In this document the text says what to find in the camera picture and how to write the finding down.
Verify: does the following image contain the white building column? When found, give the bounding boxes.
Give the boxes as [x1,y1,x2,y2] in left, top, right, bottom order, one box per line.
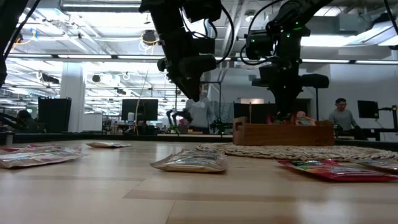
[60,62,86,133]

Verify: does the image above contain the black divider panel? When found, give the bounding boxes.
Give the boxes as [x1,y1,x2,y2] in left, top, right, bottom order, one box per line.
[233,102,312,125]

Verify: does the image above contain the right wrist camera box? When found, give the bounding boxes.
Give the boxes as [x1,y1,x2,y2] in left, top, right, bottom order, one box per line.
[245,29,277,60]

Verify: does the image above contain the black metal frame stand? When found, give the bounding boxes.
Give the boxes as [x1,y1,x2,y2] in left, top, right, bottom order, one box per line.
[274,84,320,125]
[175,80,223,134]

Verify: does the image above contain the black computer monitor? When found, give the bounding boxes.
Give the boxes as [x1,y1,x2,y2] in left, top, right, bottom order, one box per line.
[357,100,379,119]
[121,98,159,122]

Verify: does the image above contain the black round camera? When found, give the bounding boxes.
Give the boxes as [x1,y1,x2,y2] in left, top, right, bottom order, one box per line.
[142,29,158,47]

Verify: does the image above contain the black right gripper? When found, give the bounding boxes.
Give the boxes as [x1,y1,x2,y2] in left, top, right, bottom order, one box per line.
[251,24,330,118]

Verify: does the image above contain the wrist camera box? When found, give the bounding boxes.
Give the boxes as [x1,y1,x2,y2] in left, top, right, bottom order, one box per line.
[245,29,277,60]
[183,0,223,22]

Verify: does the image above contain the long white light strip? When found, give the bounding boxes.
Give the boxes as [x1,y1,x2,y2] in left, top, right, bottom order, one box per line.
[0,53,398,65]

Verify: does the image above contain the black cabinet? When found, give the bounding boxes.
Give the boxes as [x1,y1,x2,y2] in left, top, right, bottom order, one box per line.
[37,97,73,134]

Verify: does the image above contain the wooden divided tea box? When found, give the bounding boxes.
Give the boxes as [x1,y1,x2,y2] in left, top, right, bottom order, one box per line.
[232,116,335,147]

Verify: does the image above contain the round woven placemat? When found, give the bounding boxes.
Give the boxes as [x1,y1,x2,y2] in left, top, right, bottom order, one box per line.
[195,142,398,162]

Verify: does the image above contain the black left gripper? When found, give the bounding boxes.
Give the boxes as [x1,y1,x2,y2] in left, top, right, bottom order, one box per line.
[149,9,218,103]

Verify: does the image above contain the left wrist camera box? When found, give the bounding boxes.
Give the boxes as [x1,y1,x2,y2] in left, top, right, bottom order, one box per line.
[183,0,223,22]

